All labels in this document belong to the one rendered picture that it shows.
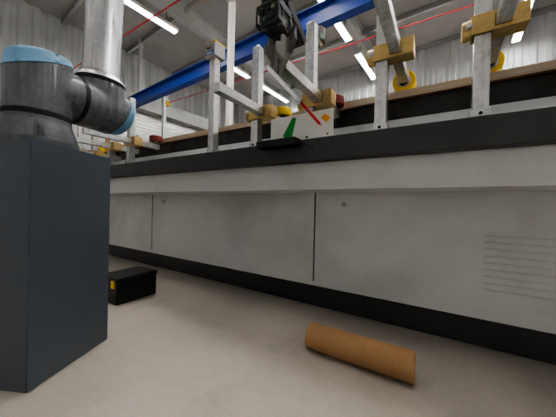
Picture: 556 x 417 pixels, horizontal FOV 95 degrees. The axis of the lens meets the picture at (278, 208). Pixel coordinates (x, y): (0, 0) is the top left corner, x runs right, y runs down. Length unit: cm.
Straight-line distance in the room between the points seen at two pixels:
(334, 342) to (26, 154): 93
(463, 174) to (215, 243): 122
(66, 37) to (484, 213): 932
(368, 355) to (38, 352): 84
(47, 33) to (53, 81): 833
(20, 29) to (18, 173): 837
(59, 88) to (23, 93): 8
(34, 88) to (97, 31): 32
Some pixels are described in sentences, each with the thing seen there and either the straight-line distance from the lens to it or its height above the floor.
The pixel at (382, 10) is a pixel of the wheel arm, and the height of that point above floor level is 93.
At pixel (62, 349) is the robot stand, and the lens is 98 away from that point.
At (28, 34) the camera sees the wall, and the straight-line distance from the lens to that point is 920.
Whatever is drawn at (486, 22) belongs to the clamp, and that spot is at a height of 94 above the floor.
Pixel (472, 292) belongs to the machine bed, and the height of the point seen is 19.
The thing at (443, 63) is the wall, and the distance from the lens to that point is 892.
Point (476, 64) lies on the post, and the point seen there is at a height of 84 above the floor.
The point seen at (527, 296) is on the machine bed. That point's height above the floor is 20.
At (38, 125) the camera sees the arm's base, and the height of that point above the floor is 65.
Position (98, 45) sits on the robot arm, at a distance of 116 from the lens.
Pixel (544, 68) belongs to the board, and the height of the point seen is 88.
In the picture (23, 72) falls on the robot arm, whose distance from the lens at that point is 100.
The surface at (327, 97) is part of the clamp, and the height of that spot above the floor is 84.
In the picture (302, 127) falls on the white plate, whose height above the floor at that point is 75.
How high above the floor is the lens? 46
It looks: level
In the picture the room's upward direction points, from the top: 1 degrees clockwise
